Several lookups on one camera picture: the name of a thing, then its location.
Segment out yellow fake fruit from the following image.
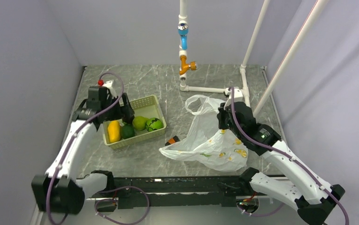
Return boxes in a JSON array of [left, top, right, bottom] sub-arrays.
[[107, 120, 121, 143]]

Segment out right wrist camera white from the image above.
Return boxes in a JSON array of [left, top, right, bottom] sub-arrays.
[[223, 87, 244, 109]]

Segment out orange black brush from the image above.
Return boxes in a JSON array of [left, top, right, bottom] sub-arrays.
[[165, 135, 180, 146]]

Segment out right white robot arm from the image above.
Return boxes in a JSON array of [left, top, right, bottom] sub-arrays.
[[217, 102, 350, 225]]

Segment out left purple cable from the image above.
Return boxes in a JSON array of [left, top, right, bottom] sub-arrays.
[[46, 72, 125, 225]]

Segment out blue pipe valve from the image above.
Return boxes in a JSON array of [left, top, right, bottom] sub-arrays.
[[177, 21, 189, 50]]

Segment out orange pipe valve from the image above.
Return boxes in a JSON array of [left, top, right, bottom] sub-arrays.
[[179, 55, 198, 75]]

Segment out white pvc pipe frame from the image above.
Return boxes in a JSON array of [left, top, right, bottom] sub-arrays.
[[178, 0, 327, 116]]

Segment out purple cable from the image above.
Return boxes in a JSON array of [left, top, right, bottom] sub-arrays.
[[46, 72, 125, 225], [229, 87, 350, 225]]

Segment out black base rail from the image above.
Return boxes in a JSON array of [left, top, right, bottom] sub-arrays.
[[93, 176, 254, 209]]

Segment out white plastic bag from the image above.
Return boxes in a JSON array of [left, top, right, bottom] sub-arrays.
[[159, 95, 249, 172]]

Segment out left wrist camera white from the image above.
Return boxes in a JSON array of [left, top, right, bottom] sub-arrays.
[[98, 79, 117, 97]]

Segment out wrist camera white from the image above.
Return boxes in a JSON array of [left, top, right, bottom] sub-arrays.
[[98, 79, 117, 97], [223, 87, 244, 109]]

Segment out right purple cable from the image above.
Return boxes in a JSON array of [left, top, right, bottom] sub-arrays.
[[229, 87, 350, 225]]

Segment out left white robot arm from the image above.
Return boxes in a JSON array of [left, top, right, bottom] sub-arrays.
[[31, 86, 135, 215]]

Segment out green black striped fake melon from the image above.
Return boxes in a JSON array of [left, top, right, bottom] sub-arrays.
[[146, 118, 164, 132]]

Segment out pale green plastic basket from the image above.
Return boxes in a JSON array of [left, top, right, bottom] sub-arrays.
[[103, 95, 167, 149]]

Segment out light green fake fruit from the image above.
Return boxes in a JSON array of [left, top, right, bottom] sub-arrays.
[[132, 116, 149, 131]]

